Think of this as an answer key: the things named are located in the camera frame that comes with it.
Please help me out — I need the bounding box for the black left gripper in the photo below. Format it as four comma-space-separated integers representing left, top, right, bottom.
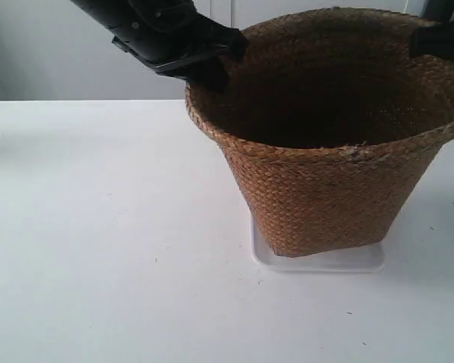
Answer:
111, 1, 248, 93

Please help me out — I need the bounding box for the brown woven straw basket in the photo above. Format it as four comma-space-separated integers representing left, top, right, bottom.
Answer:
185, 8, 454, 257

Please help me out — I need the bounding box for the clear plastic tray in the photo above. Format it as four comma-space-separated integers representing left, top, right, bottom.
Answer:
250, 218, 385, 274

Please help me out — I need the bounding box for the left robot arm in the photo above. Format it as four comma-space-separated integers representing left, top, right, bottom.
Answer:
75, 0, 248, 92

